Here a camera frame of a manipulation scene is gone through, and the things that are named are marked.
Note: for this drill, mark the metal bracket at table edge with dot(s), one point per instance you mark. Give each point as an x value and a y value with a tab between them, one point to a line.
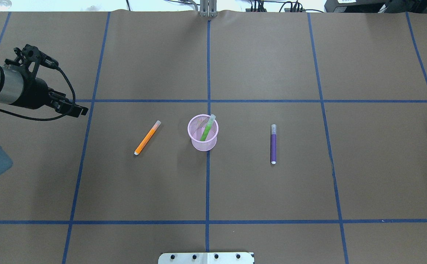
208	8

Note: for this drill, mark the pink mesh pen holder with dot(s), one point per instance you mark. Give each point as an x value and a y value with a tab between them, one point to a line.
195	130

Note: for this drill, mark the purple marker pen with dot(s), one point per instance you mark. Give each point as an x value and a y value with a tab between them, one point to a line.
273	144

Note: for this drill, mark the green marker pen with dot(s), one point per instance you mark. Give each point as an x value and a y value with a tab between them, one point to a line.
207	128

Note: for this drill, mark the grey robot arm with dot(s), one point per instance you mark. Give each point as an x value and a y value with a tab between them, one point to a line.
9	85

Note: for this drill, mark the orange marker pen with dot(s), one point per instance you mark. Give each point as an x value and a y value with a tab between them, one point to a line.
147	138

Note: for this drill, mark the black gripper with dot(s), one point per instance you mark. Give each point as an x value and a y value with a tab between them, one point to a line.
36	96

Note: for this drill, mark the black equipment behind table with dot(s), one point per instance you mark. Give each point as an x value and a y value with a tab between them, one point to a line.
376	6

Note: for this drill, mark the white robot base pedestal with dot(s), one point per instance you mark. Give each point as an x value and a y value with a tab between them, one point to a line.
207	258

